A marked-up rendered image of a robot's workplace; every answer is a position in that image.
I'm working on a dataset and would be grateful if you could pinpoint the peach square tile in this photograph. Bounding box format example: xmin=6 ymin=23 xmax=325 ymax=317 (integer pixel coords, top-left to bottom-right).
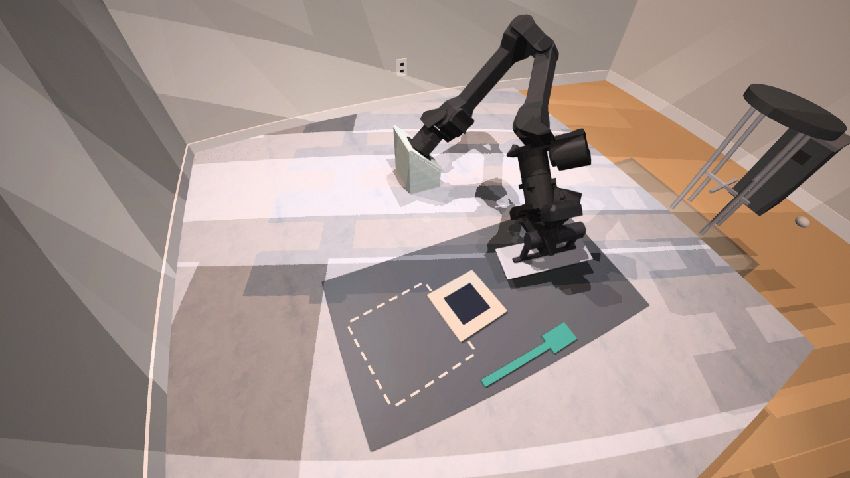
xmin=427 ymin=270 xmax=507 ymax=342

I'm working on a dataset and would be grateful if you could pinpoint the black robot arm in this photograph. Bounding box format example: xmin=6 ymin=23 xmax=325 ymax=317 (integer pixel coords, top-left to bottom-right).
xmin=407 ymin=14 xmax=591 ymax=178

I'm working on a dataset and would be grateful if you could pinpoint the teal small trowel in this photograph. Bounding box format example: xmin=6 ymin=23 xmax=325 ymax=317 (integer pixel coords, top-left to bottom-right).
xmin=481 ymin=323 xmax=577 ymax=387

